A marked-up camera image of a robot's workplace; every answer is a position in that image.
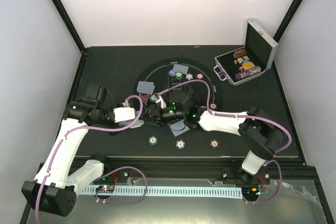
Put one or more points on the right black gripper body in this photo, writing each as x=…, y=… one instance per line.
x=163, y=118

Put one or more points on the dealt card bottom seat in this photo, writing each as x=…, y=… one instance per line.
x=179, y=128

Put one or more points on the dealt card seat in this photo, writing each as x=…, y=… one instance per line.
x=142, y=87
x=180, y=68
x=179, y=128

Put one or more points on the green chip stack front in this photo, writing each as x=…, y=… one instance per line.
x=152, y=140

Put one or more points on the blue chip stack front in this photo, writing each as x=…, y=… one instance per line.
x=180, y=144

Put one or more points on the purple small blind button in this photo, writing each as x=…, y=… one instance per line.
x=172, y=73

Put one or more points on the green chips top seat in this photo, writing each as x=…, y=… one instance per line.
x=179, y=76

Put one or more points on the blue chips top seat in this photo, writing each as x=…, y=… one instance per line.
x=189, y=77

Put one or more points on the dealt card top seat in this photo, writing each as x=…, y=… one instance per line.
x=180, y=68

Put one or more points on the brown chips seat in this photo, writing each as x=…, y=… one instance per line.
x=200, y=76
x=213, y=106

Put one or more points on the brown chips top seat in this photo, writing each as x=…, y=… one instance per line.
x=200, y=76

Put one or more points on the brown chip stack front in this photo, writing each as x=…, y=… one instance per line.
x=214, y=143

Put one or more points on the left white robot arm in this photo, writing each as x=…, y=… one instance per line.
x=54, y=189

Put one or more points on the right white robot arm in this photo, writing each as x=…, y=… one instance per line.
x=263, y=137

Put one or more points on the red triangle marker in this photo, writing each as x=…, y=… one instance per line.
x=145, y=98

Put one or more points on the purple chip row in case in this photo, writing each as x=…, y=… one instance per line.
x=240, y=76

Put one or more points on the aluminium poker case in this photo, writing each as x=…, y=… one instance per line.
x=251, y=60

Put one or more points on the orange big blind button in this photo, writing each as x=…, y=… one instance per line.
x=247, y=65

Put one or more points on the blue playing card box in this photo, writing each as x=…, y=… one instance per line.
x=244, y=59

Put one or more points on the orange chip row in case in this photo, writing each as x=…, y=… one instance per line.
x=240, y=53

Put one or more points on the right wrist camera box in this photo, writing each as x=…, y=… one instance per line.
x=157, y=99

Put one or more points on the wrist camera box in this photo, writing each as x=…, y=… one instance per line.
x=157, y=99
x=124, y=114

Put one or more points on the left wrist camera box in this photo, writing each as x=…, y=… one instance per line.
x=124, y=114

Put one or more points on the white slotted cable duct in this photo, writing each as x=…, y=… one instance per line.
x=164, y=191

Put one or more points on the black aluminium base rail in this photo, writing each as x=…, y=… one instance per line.
x=220, y=168

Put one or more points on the left black frame post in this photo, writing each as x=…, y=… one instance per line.
x=69, y=24

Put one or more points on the black frame post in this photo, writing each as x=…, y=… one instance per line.
x=294, y=6
x=69, y=24

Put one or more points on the right black frame post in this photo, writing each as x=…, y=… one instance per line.
x=294, y=6

